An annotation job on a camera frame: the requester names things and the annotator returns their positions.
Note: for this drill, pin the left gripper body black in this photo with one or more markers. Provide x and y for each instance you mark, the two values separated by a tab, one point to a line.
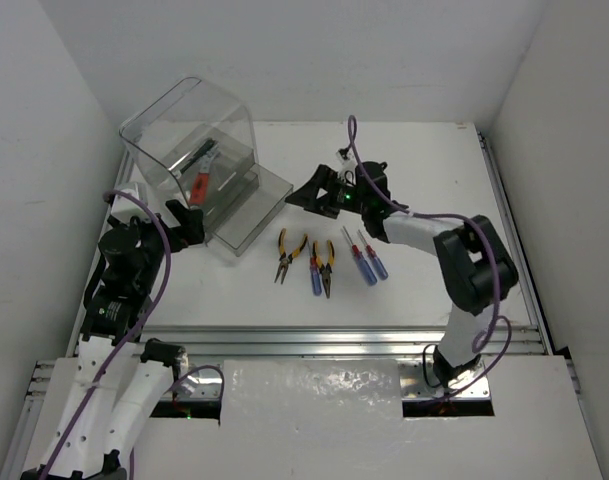
173	231

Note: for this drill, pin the black handled adjustable wrench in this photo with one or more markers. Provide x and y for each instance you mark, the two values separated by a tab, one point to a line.
202	151

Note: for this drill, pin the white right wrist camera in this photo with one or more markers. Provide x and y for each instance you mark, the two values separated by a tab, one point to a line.
347	160

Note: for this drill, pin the clear stacked plastic container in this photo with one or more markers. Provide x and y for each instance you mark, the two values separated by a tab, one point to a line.
204	170

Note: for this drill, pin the red handled adjustable wrench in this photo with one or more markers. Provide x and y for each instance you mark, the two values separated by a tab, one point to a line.
200	186

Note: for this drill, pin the aluminium frame rail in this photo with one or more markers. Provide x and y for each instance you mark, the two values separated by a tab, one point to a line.
316	387

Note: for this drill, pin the clear plastic pull-out drawer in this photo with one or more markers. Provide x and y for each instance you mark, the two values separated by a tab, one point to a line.
243	206

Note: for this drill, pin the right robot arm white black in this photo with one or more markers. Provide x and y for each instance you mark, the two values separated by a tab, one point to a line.
477	271

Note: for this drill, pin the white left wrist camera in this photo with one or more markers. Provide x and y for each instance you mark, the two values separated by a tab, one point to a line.
128	201

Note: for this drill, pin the red blue screwdriver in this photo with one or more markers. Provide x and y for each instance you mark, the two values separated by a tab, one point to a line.
361	263
314	272
376	262

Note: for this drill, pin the yellow black long-nose pliers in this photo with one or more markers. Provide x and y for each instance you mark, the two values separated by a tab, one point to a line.
325	268

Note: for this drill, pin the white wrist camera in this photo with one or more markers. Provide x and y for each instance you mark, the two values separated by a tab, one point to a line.
347	160
128	201

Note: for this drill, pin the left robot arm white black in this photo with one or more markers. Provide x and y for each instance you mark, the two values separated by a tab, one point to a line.
114	391

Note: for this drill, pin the yellow black needle-nose pliers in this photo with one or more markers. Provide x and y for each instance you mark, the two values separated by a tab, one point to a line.
286	257

